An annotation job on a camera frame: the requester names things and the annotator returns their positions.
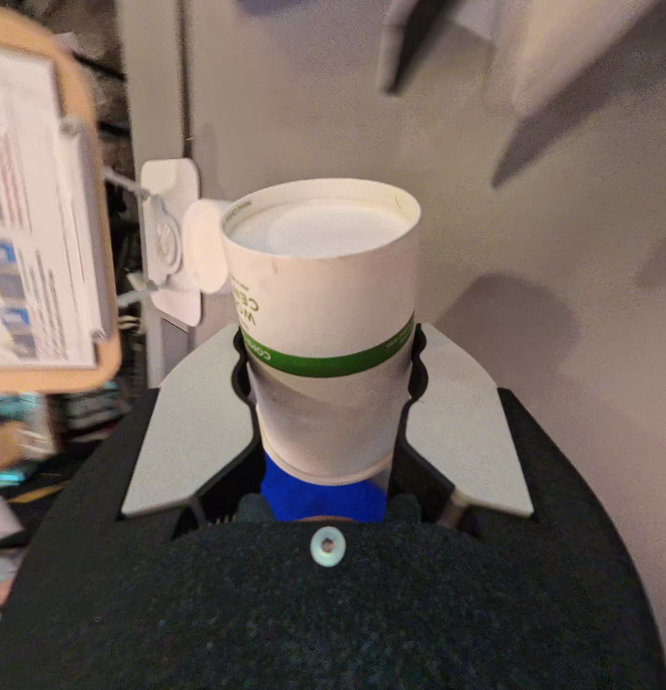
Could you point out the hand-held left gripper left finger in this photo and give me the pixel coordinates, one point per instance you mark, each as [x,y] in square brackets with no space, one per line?
[193,436]

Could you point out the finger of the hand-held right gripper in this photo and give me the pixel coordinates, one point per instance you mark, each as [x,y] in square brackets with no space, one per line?
[581,54]
[397,43]

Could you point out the white instruction sheet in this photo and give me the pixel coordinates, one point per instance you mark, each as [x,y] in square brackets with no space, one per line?
[26,215]

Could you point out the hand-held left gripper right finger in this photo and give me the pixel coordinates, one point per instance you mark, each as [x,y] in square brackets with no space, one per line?
[467,436]

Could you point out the wooden sign board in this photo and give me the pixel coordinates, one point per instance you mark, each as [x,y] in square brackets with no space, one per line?
[111,323]

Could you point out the blue plastic bin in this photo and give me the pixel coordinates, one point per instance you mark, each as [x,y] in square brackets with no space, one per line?
[311,501]

